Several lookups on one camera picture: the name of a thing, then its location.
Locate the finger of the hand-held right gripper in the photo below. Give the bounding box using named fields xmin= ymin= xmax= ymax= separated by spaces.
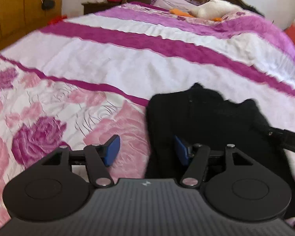
xmin=265 ymin=126 xmax=295 ymax=157

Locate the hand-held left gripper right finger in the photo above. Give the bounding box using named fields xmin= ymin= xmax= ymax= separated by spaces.
xmin=173 ymin=136 xmax=255 ymax=187

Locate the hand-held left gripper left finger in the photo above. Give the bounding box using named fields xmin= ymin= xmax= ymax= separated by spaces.
xmin=41 ymin=135 xmax=121 ymax=188

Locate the black knit cardigan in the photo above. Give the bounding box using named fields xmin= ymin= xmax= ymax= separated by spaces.
xmin=145 ymin=82 xmax=295 ymax=198

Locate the pink floral bedspread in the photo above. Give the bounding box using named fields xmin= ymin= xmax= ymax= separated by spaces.
xmin=0 ymin=1 xmax=295 ymax=228

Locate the red cloth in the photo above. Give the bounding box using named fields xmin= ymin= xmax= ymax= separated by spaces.
xmin=47 ymin=15 xmax=67 ymax=25

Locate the dark wooden nightstand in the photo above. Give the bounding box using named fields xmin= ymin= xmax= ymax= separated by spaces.
xmin=82 ymin=2 xmax=119 ymax=15

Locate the white plush toy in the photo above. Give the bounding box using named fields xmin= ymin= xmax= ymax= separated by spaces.
xmin=170 ymin=0 xmax=244 ymax=21

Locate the black hanging pouch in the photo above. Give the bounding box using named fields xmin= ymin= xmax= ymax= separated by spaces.
xmin=41 ymin=0 xmax=56 ymax=10

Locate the wooden wardrobe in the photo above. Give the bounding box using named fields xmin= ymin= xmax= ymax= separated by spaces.
xmin=0 ymin=0 xmax=64 ymax=56

